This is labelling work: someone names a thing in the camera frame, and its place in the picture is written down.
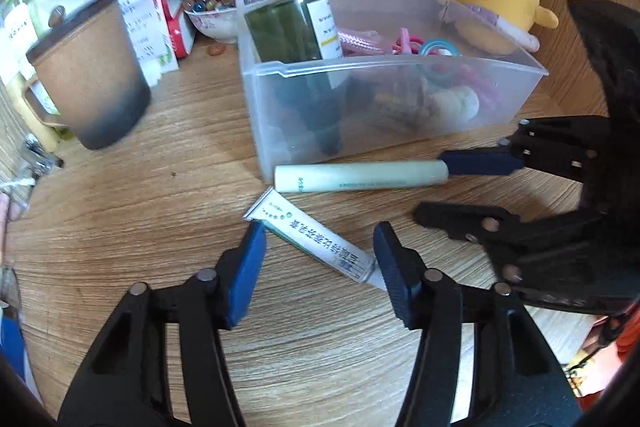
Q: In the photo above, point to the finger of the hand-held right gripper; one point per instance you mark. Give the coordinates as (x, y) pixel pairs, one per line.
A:
(480, 162)
(450, 214)

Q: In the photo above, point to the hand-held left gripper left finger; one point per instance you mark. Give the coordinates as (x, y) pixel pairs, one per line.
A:
(245, 277)

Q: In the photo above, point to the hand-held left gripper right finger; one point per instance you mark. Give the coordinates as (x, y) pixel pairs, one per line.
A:
(395, 267)

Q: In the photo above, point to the white ointment tube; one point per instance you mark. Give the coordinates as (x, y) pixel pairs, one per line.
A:
(320, 237)

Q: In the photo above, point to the pale green white tube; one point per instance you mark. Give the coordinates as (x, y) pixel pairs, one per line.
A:
(350, 174)

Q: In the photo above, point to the teal tape roll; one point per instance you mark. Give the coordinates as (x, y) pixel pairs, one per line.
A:
(440, 43)

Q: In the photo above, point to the pink scissors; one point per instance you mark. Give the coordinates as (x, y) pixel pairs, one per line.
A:
(405, 42)

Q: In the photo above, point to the clear plastic storage box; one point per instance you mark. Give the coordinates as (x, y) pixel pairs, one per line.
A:
(270, 132)

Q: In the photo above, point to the metal nail clipper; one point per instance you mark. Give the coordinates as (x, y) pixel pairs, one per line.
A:
(42, 157)

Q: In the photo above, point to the dark green bottle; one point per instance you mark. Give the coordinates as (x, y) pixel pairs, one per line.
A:
(280, 27)

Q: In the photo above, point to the blue object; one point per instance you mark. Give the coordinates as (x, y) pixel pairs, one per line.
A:
(11, 347)

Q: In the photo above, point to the brown cup with lid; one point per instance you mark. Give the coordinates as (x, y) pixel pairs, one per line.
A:
(95, 77)

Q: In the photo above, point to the red white carton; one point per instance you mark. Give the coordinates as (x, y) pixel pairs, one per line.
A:
(177, 32)

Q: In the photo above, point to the white patterned bowl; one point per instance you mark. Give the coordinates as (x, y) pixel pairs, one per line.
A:
(215, 24)

